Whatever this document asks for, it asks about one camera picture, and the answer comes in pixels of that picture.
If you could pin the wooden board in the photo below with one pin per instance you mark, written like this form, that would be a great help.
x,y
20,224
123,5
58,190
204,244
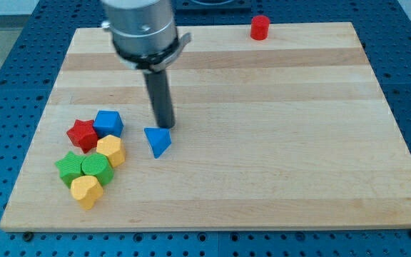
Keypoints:
x,y
289,133

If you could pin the red star block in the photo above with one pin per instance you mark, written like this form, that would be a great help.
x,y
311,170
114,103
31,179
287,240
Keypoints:
x,y
83,135

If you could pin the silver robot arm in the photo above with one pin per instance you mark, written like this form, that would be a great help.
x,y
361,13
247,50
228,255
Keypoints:
x,y
144,33

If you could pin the green star block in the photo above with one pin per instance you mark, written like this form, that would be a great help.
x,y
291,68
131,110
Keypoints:
x,y
70,167

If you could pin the green cylinder block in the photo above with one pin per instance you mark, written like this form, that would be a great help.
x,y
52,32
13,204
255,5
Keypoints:
x,y
98,165

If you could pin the yellow heart block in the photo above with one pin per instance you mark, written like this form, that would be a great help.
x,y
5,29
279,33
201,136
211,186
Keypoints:
x,y
86,190

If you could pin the red cylinder block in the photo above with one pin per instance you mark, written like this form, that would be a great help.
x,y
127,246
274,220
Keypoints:
x,y
259,27

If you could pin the yellow hexagon block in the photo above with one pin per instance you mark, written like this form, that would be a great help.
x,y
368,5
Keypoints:
x,y
113,149

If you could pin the blue triangle block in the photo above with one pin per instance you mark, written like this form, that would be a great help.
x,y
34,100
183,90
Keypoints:
x,y
159,140

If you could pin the blue cube block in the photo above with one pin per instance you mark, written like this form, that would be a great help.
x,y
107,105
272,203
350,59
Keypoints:
x,y
108,123

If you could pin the black pusher rod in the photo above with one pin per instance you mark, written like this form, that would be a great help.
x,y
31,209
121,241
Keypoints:
x,y
159,94

